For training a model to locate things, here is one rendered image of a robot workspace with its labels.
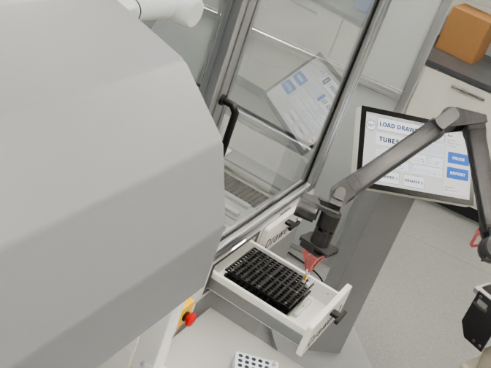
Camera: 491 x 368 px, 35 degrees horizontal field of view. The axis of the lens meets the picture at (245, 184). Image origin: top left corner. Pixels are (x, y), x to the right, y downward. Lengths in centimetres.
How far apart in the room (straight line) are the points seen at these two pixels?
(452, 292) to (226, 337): 242
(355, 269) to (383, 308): 84
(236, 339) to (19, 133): 140
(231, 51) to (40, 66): 63
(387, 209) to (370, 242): 16
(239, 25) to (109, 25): 42
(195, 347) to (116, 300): 111
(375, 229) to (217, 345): 115
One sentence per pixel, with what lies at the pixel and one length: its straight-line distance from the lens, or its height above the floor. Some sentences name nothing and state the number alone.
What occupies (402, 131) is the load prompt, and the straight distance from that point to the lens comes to 300.
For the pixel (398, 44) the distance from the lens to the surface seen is 371.
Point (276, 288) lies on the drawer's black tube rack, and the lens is 227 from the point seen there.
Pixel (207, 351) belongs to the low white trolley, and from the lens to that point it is 219.
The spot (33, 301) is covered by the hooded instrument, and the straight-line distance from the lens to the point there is 96.
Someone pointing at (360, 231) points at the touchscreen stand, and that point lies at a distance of 317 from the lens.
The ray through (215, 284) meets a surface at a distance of 226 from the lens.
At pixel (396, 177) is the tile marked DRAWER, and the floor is 101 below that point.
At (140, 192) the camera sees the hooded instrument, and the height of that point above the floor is 163.
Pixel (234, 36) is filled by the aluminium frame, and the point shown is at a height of 169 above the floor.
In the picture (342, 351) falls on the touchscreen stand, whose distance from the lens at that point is 360.
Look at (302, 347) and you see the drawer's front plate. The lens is 218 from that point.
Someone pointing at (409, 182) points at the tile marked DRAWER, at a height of 100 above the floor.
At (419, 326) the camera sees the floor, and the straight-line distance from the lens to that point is 408.
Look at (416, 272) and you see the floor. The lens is 449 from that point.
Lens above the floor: 219
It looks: 28 degrees down
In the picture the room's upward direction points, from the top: 20 degrees clockwise
